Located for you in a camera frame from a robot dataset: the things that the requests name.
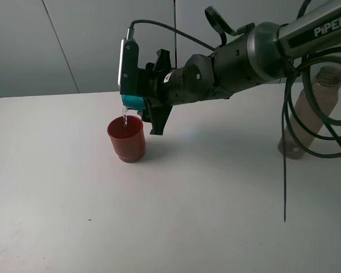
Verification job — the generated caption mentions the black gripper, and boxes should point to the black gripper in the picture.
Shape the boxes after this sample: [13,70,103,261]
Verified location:
[138,49,172,135]

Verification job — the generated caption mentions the teal transparent plastic cup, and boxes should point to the teal transparent plastic cup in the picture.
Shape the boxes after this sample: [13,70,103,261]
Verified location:
[122,95,145,111]

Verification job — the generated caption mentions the smoky transparent water bottle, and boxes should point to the smoky transparent water bottle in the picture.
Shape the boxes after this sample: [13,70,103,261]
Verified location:
[278,66,341,159]

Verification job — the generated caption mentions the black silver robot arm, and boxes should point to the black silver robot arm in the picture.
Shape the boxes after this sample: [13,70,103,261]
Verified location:
[142,1,341,135]

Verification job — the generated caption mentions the red plastic cup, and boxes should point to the red plastic cup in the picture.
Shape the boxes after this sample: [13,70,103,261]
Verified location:
[107,115,145,163]

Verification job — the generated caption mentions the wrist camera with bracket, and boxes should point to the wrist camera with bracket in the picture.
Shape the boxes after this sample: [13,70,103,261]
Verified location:
[118,26,140,97]

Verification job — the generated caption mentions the black camera cable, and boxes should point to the black camera cable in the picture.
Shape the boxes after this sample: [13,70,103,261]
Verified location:
[130,0,341,223]

